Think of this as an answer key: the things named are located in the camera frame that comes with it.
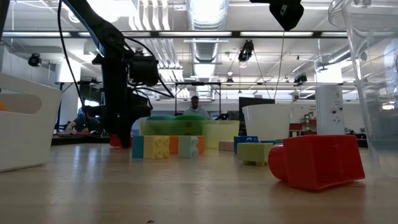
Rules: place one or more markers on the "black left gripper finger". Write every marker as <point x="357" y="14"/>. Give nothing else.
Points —
<point x="126" y="133"/>

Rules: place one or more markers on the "orange arched toy block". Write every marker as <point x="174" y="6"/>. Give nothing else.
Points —
<point x="173" y="144"/>

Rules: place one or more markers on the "white peach card box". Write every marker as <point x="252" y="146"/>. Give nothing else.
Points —
<point x="226" y="145"/>

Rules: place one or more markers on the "large red toy block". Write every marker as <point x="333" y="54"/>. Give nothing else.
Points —
<point x="320" y="161"/>

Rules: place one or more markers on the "turquoise toy block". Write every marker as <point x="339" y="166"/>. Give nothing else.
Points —
<point x="270" y="141"/>

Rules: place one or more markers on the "background black rig frame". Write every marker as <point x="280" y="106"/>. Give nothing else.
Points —
<point x="198" y="83"/>
<point x="93" y="82"/>

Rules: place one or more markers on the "clear plastic bin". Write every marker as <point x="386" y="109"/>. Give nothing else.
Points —
<point x="373" y="93"/>

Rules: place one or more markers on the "translucent yellow plastic bin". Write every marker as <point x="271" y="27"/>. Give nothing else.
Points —
<point x="220" y="133"/>

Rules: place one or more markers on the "small teal toy block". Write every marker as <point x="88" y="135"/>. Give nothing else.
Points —
<point x="137" y="147"/>

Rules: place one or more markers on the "teal foam die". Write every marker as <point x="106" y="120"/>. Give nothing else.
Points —
<point x="160" y="124"/>

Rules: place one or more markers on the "white pillar with switches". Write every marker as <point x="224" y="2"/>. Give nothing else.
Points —
<point x="329" y="109"/>

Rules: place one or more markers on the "black overhead rig beam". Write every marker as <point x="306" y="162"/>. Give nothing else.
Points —
<point x="186" y="34"/>

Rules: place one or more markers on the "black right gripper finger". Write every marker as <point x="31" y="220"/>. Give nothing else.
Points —
<point x="287" y="15"/>

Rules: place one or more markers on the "small mint toy block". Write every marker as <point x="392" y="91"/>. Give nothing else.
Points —
<point x="188" y="147"/>

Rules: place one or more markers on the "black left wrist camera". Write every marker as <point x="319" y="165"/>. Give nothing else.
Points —
<point x="143" y="71"/>

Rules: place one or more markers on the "black ceiling spotlight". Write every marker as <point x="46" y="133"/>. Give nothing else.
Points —
<point x="34" y="59"/>
<point x="138" y="52"/>
<point x="300" y="78"/>
<point x="245" y="49"/>

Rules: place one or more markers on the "small yellow toy block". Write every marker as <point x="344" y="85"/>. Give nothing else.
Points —
<point x="156" y="147"/>

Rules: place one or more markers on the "orange house-shaped toy block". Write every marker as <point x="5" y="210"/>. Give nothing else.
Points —
<point x="1" y="106"/>

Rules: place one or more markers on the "lime green toy block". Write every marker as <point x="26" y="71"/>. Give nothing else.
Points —
<point x="254" y="152"/>

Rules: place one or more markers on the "red cabinet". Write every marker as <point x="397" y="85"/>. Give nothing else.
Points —
<point x="298" y="127"/>

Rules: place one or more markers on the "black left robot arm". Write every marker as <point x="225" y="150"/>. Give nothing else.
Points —
<point x="102" y="31"/>

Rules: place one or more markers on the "green foam die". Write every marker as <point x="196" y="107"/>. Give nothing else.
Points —
<point x="190" y="124"/>

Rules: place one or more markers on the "blue patterned card box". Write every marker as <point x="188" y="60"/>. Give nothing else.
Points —
<point x="245" y="138"/>

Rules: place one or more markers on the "white round plastic bucket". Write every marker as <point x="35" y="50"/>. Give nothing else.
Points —
<point x="267" y="121"/>

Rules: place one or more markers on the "silver ventilation duct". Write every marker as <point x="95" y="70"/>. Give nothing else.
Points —
<point x="205" y="18"/>

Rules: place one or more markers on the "white rectangular plastic bin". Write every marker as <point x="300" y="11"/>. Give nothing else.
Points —
<point x="28" y="140"/>

